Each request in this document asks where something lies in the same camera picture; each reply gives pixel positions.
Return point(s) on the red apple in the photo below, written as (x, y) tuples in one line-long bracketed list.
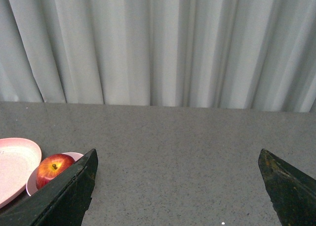
[(51, 167)]

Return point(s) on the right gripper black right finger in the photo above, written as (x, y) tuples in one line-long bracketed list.
[(291, 191)]

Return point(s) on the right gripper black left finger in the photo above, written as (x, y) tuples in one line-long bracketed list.
[(62, 202)]

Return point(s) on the pink plate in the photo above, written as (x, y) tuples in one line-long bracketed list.
[(19, 157)]

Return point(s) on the white curtain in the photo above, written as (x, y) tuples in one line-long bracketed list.
[(245, 54)]

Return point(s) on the pink bowl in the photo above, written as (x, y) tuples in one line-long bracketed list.
[(31, 182)]

